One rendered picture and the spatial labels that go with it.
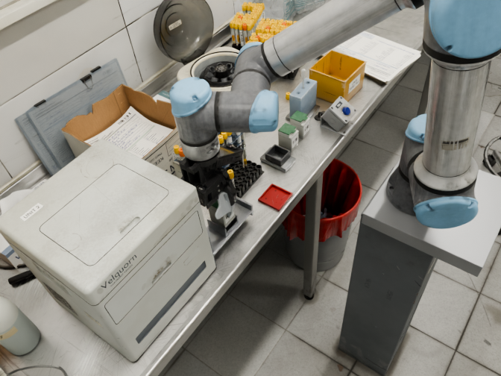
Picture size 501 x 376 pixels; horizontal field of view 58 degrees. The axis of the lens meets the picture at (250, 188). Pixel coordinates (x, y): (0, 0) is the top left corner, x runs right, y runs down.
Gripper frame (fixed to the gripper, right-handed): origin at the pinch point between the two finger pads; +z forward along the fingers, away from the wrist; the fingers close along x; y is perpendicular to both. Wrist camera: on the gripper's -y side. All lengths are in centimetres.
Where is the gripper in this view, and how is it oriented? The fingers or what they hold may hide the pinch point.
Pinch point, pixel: (221, 206)
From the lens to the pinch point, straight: 107.6
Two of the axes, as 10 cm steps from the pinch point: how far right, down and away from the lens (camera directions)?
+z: 0.8, 6.6, 7.4
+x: 8.1, 3.9, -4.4
